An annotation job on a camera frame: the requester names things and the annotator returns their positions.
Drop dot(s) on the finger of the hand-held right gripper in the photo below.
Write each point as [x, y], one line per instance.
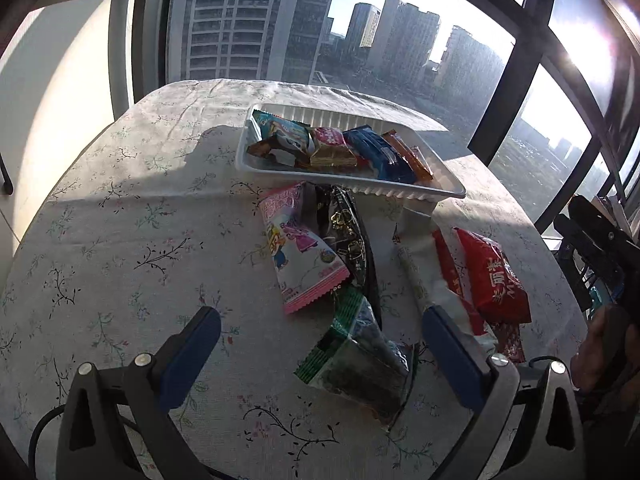
[600, 220]
[575, 255]

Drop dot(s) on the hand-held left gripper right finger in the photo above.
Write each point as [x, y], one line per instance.
[450, 355]

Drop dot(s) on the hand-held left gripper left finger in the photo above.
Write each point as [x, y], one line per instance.
[190, 355]

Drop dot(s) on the white and red snack packet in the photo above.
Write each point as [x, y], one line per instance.
[435, 285]

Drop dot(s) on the green seaweed snack packet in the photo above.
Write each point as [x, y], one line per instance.
[355, 365]

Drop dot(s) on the pink cartoon snack packet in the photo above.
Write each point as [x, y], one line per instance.
[300, 250]

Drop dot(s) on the black and gold snack packet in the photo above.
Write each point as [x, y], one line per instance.
[350, 230]

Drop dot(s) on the white plastic tray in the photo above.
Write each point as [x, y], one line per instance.
[380, 187]

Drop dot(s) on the orange snack packet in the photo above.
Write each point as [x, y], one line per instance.
[412, 157]

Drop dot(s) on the dark blue snack packet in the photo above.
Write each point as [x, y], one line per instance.
[380, 155]

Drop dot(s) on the brown snack packet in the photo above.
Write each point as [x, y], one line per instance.
[270, 149]

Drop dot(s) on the red and gold snack packet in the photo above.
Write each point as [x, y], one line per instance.
[332, 152]

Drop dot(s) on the teal cartoon snack packet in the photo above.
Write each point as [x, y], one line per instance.
[282, 132]

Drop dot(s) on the person's right hand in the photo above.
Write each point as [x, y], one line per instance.
[600, 350]

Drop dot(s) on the floral tablecloth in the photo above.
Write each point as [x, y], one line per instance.
[150, 210]

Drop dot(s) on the white cabinet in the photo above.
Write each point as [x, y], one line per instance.
[60, 100]

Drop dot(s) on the grey high-rise building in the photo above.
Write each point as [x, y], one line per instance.
[240, 20]

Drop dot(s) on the black window frame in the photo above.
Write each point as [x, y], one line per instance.
[505, 125]

